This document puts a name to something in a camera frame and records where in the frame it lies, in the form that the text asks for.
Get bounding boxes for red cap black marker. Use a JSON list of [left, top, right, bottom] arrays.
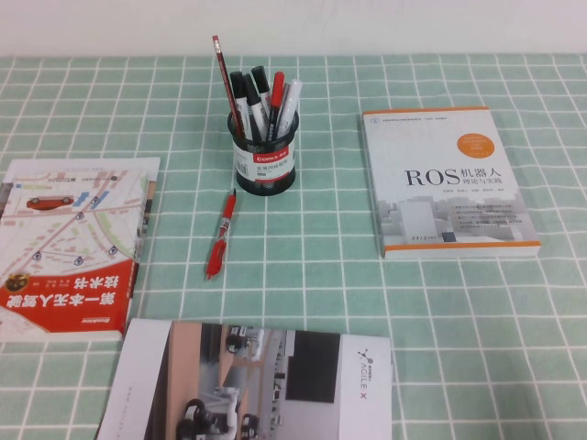
[[264, 71, 287, 141]]

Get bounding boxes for black mesh pen holder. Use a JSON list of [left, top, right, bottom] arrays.
[[227, 96, 300, 197]]

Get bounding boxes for red retractable gel pen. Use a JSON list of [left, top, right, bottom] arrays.
[[205, 187, 238, 281]]

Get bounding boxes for grey transparent pen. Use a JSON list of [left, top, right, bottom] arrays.
[[277, 82, 292, 121]]

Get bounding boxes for white grey cap pen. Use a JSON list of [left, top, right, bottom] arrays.
[[279, 78, 305, 133]]

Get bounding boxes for green white grid tablecloth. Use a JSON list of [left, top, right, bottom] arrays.
[[0, 53, 587, 440]]

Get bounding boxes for black cap white marker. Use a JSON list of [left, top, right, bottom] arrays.
[[241, 73, 268, 141], [249, 65, 276, 120], [229, 71, 252, 139]]

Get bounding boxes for white ROS robotics book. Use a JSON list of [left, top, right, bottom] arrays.
[[361, 105, 543, 261]]

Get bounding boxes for red pencil with eraser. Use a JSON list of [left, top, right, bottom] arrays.
[[211, 34, 245, 138]]

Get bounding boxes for white AgileX brochure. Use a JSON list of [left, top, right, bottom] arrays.
[[94, 317, 395, 440]]

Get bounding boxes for red map cover book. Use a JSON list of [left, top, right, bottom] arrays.
[[0, 157, 162, 343]]

